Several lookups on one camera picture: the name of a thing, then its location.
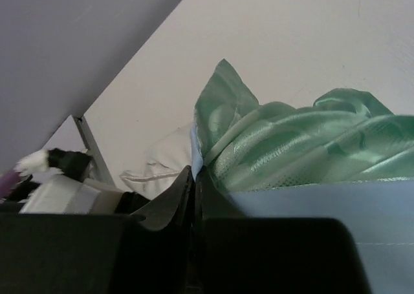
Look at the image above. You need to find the blue green satin pillowcase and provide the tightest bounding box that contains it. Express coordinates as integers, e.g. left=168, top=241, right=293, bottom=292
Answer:
left=190, top=60, right=413, bottom=293

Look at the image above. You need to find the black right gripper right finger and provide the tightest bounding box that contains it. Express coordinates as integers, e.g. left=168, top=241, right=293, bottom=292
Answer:
left=193, top=169, right=371, bottom=293

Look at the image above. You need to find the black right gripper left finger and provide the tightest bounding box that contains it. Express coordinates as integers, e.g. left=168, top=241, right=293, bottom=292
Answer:
left=1, top=167, right=194, bottom=293

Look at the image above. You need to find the white pillow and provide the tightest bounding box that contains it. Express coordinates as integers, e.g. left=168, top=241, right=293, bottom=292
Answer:
left=120, top=123, right=192, bottom=200

